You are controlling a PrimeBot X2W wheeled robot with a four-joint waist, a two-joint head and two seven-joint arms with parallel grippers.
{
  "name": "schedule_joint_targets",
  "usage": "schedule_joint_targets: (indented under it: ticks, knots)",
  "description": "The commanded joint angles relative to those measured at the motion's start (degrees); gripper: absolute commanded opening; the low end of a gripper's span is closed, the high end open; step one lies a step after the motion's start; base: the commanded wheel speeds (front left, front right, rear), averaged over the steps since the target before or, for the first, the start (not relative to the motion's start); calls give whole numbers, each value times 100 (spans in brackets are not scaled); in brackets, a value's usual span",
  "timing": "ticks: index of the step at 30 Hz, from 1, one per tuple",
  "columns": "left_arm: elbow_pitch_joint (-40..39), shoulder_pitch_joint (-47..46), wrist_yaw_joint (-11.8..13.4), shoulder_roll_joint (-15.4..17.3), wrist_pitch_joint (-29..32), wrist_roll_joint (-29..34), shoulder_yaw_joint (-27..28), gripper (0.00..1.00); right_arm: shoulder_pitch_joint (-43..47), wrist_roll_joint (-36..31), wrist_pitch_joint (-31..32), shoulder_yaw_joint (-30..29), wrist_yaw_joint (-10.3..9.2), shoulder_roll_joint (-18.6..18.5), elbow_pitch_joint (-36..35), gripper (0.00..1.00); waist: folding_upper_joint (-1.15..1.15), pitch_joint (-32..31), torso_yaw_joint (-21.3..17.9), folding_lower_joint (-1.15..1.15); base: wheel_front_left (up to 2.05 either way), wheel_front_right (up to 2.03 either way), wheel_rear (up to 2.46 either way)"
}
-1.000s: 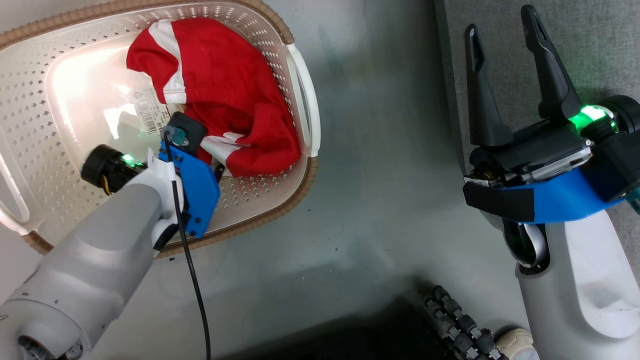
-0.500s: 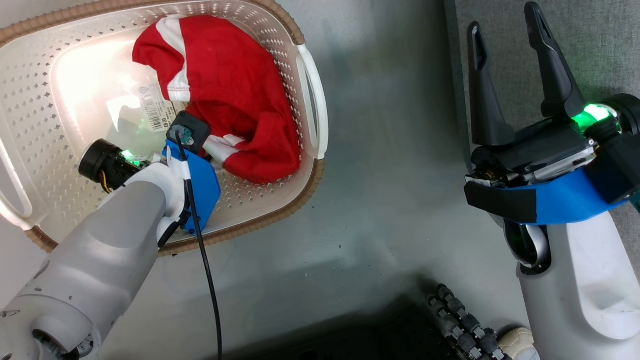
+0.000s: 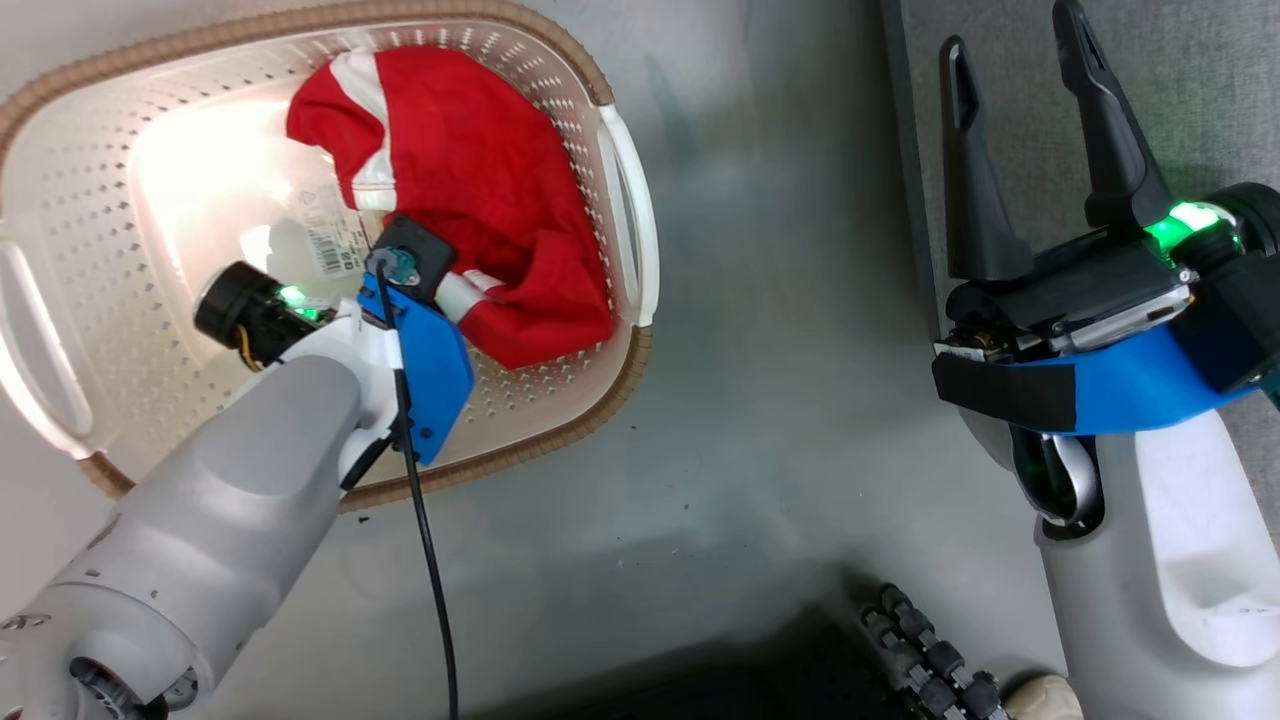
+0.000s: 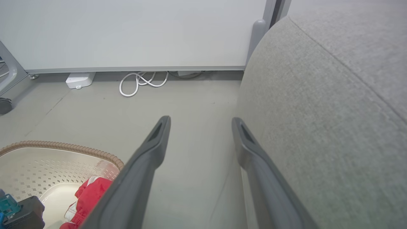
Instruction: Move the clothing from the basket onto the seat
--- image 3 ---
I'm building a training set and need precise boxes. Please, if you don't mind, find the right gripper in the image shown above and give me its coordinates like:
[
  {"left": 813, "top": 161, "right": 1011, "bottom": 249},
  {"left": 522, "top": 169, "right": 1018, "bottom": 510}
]
[{"left": 933, "top": 0, "right": 1280, "bottom": 394}]

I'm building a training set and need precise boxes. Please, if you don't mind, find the black left camera cable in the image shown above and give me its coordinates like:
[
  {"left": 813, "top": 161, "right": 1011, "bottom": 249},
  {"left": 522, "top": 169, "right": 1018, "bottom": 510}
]
[{"left": 366, "top": 252, "right": 461, "bottom": 720}]

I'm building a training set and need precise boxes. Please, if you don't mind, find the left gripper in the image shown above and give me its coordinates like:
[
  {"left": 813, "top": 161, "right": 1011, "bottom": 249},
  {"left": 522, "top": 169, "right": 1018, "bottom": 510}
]
[{"left": 194, "top": 261, "right": 338, "bottom": 373}]

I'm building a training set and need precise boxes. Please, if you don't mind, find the white perforated laundry basket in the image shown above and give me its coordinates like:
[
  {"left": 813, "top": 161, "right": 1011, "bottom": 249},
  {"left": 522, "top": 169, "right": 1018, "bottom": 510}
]
[{"left": 0, "top": 0, "right": 662, "bottom": 513}]

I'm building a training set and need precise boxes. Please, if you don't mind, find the blue left camera mount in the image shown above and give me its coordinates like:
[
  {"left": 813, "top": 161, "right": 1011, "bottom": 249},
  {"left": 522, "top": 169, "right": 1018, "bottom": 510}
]
[{"left": 357, "top": 270, "right": 477, "bottom": 467}]

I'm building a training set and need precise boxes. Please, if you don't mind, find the white barcode sticker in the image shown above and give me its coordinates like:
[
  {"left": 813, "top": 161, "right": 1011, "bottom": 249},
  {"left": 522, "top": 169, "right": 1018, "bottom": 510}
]
[{"left": 293, "top": 183, "right": 369, "bottom": 279}]

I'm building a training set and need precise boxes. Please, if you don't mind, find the red and white garment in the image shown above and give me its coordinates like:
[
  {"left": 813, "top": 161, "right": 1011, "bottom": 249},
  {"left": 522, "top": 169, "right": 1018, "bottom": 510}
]
[{"left": 286, "top": 44, "right": 615, "bottom": 371}]

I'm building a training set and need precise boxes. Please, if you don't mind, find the blue right camera mount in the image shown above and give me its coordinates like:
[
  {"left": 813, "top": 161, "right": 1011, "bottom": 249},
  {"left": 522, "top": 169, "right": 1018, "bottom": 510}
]
[{"left": 931, "top": 322, "right": 1280, "bottom": 438}]

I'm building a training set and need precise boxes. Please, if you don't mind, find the black cable drag chain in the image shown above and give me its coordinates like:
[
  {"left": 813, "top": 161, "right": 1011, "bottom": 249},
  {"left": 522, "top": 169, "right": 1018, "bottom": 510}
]
[{"left": 858, "top": 582, "right": 1007, "bottom": 720}]

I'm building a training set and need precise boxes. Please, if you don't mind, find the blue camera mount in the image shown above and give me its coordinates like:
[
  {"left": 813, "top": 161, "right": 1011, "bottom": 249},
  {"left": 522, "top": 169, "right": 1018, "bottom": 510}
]
[
  {"left": 931, "top": 322, "right": 1280, "bottom": 438},
  {"left": 357, "top": 270, "right": 477, "bottom": 467}
]

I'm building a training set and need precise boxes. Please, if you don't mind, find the grey fabric sofa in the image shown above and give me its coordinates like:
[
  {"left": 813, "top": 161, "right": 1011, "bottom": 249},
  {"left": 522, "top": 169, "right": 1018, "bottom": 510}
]
[{"left": 880, "top": 0, "right": 1280, "bottom": 563}]

